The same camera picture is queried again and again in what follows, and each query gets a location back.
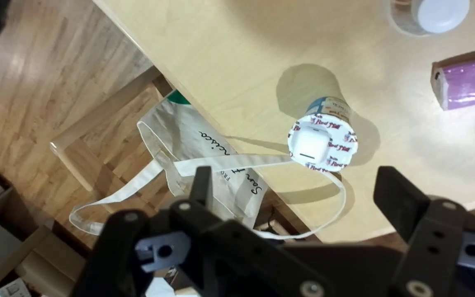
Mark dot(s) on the cream canvas tote bag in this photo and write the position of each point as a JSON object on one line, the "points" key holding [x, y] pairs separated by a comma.
{"points": [[193, 141]]}

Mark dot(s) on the oatmeal cup with printed lid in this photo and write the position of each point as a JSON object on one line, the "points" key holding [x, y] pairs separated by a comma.
{"points": [[330, 118]]}

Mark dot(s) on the clear plastic bottle white cap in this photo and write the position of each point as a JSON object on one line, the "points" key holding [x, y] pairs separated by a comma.
{"points": [[437, 14]]}

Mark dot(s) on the purple small block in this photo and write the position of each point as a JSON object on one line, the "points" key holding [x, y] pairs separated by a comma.
{"points": [[470, 83]]}

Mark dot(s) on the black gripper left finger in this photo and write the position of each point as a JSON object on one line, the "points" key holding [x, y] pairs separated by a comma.
{"points": [[127, 248]]}

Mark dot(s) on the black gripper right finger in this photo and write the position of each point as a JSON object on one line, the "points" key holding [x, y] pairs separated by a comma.
{"points": [[441, 248]]}

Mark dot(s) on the white airpods case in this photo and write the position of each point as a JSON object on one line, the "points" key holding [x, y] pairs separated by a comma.
{"points": [[312, 146]]}

